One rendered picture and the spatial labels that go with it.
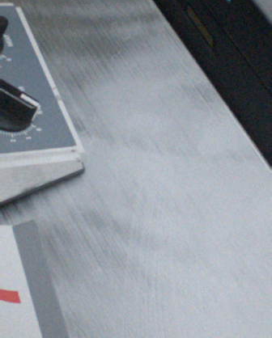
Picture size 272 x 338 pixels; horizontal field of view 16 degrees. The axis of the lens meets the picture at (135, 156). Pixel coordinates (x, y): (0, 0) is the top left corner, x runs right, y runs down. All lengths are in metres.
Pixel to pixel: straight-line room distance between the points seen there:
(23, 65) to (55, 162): 0.07
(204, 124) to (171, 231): 0.08
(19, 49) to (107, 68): 0.06
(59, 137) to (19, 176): 0.03
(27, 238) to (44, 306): 0.05
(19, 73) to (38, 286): 0.13
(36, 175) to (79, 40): 0.12
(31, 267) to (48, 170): 0.06
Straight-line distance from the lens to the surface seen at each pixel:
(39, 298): 0.58
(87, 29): 0.67
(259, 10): 1.16
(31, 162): 0.58
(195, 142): 0.62
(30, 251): 0.59
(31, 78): 0.61
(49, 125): 0.59
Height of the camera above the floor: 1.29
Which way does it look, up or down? 62 degrees down
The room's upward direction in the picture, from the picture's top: 11 degrees counter-clockwise
